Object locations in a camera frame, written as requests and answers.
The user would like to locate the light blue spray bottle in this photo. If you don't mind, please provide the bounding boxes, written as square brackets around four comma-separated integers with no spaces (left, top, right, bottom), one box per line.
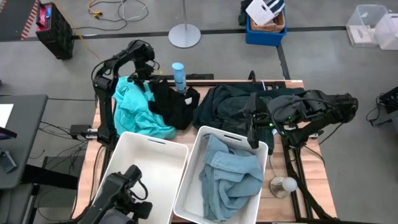
[172,62,188,95]

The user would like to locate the white ball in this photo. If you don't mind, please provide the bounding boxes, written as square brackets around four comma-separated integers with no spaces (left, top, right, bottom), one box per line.
[281,176,299,193]

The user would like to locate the navy white striped cloth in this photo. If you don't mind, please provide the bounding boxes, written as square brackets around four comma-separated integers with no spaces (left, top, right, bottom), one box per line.
[264,0,286,15]

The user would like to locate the black case with red top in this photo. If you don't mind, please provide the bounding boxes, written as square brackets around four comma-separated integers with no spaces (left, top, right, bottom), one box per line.
[35,2,75,60]

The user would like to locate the black aluminium table frame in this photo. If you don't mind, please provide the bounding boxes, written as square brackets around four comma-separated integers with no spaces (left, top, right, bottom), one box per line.
[73,70,340,223]

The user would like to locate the clear plastic storage box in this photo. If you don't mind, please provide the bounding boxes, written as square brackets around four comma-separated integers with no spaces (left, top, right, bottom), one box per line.
[346,4,389,48]
[374,12,398,50]

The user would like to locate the white paper sheet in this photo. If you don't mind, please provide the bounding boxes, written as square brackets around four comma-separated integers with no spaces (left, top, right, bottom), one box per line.
[0,103,15,128]

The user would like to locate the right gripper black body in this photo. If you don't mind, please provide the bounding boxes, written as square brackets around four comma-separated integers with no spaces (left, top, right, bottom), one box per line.
[247,101,275,132]

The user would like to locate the grey side desk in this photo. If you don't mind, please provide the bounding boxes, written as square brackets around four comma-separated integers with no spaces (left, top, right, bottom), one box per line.
[0,94,49,190]

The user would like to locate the black and white floor cables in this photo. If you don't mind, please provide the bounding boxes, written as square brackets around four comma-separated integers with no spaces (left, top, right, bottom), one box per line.
[74,0,150,32]

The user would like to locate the brown wicker basket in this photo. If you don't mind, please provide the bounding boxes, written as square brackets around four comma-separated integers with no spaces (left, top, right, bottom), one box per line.
[250,11,286,34]

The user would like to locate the dark green bag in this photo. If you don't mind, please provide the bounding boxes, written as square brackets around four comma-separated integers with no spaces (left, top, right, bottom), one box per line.
[238,0,250,27]

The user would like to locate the black garment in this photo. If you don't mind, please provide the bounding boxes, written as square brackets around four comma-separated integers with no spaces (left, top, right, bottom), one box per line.
[147,77,201,131]

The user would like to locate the black articulated mechanism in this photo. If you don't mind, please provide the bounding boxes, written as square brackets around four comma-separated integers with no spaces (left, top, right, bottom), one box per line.
[76,164,154,224]

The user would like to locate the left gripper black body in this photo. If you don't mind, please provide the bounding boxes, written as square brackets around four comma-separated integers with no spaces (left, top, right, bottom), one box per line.
[132,55,156,80]

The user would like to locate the black power adapter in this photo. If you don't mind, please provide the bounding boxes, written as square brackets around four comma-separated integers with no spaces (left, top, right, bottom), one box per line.
[70,124,93,140]

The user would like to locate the light blue denim garment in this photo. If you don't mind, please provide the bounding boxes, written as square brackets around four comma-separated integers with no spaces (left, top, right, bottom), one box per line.
[198,134,264,222]

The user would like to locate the white cardboard box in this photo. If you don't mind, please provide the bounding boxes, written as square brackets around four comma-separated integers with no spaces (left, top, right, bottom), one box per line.
[245,0,276,26]

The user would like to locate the yellow floor cable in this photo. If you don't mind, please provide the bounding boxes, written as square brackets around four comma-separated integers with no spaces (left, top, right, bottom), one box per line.
[52,0,101,60]

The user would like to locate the grey floor lamp stand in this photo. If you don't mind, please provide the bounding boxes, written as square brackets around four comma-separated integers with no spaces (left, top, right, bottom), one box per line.
[168,0,202,49]

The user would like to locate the dark blue seamed jeans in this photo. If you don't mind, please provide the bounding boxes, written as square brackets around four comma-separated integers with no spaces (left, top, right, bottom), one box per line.
[192,83,276,155]

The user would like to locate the blue plastic crate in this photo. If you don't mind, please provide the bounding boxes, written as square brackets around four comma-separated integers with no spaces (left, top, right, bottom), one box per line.
[245,0,287,47]

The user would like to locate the grey phone stand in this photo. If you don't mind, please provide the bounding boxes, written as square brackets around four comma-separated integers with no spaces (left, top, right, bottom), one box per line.
[0,151,19,174]

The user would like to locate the white woven plastic bin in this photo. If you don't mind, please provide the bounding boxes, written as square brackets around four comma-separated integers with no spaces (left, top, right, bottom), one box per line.
[93,131,190,224]
[173,125,269,224]

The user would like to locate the teal garment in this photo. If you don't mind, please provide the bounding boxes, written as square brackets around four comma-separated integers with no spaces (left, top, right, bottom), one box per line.
[112,76,177,140]

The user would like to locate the dark tablet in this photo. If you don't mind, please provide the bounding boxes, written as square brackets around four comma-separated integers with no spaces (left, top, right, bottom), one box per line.
[0,126,19,141]

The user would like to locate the round metal disc base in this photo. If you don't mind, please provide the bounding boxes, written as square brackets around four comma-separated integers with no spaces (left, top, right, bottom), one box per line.
[269,175,292,199]

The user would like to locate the black mat with striped edge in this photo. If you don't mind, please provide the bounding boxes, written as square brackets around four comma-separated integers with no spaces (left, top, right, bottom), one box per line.
[0,0,41,41]

